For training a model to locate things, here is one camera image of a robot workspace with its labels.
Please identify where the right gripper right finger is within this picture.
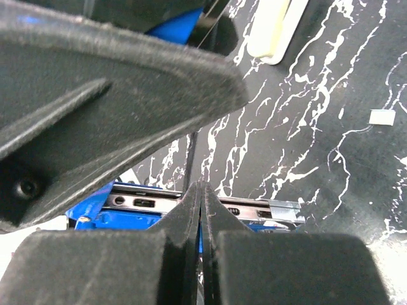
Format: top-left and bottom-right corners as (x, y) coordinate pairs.
(200, 182), (390, 304)

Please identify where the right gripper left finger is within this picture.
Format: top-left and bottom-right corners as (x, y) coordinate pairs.
(1, 184), (199, 304)

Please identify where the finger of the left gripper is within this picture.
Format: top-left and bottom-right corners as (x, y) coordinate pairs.
(1, 1), (247, 233)

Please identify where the blue black stapler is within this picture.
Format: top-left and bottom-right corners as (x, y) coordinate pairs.
(65, 8), (303, 255)

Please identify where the white beige stapler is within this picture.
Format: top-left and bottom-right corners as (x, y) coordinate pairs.
(247, 0), (308, 65)

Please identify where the silver staple strip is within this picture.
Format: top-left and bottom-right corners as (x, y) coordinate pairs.
(368, 109), (396, 126)

